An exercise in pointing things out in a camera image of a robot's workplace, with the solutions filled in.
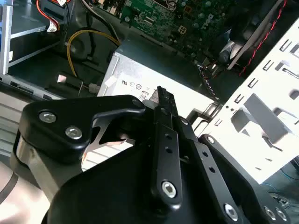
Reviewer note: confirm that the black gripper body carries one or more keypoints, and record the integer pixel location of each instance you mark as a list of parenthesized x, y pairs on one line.
[(112, 191)]

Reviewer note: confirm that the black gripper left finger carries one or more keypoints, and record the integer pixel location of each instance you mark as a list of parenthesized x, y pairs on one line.
[(58, 121)]

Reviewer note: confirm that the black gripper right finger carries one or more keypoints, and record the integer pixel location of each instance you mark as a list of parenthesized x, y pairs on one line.
[(210, 163)]

